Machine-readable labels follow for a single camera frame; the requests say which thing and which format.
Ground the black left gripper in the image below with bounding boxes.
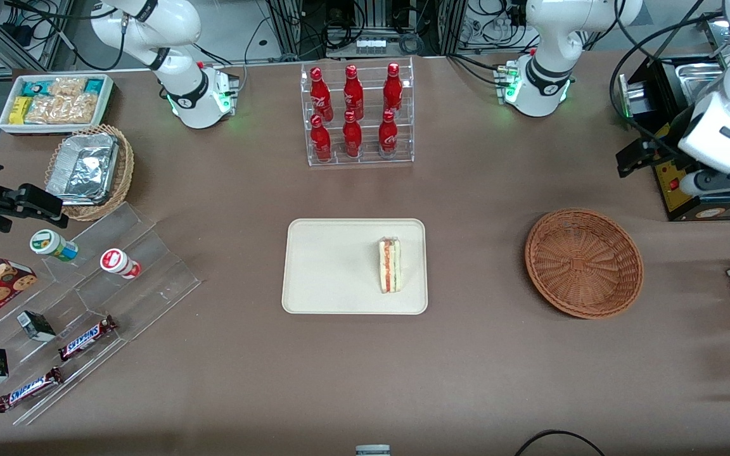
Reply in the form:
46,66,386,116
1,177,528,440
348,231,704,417
617,106,698,179

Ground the triangular sandwich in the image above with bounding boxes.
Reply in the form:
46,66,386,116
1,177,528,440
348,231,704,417
377,236,404,295

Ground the light tan wicker basket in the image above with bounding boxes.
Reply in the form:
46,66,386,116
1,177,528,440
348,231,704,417
44,123,136,222

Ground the round brown wicker basket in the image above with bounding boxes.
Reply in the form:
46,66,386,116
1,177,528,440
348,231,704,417
525,208,645,320

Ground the beige plastic tray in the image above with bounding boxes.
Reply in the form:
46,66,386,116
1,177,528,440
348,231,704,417
281,218,429,315

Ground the green label white cup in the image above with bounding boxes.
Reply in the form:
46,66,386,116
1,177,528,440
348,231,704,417
29,229,79,263

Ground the black machine with yellow panel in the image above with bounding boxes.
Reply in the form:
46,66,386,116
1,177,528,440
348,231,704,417
618,54,730,223

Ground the aluminium foil container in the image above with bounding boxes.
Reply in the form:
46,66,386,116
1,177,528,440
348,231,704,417
46,132,120,207

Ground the red label white cup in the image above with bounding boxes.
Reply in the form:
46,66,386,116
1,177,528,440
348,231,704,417
99,248,143,280

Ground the yellow snack packet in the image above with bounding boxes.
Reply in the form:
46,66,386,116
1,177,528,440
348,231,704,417
8,96,34,125

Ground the large clear cracker bag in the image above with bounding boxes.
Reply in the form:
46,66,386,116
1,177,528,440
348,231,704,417
25,94,98,125

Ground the small clear cracker bag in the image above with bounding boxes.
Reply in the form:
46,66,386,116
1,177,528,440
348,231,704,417
47,76,88,99

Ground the white rectangular snack bin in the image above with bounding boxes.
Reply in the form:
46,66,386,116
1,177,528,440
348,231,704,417
0,73,116,137

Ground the clear acrylic stepped display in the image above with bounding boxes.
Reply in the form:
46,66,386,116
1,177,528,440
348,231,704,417
0,202,202,426

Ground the Snickers chocolate bar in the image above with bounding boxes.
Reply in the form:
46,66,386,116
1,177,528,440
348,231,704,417
57,315,118,362
0,367,64,414

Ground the steel pan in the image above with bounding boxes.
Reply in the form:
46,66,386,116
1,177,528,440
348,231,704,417
701,11,730,46

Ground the red cola bottle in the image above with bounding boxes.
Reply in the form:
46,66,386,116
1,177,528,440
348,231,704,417
378,109,399,158
342,111,364,158
309,114,333,163
343,65,365,121
382,62,404,115
309,67,333,122

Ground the clear acrylic bottle rack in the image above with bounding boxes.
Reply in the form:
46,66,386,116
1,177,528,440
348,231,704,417
300,56,416,167

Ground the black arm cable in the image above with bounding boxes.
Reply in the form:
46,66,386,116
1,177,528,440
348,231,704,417
609,0,730,153

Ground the black looped cable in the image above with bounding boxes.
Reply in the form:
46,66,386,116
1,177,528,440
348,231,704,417
515,429,607,456

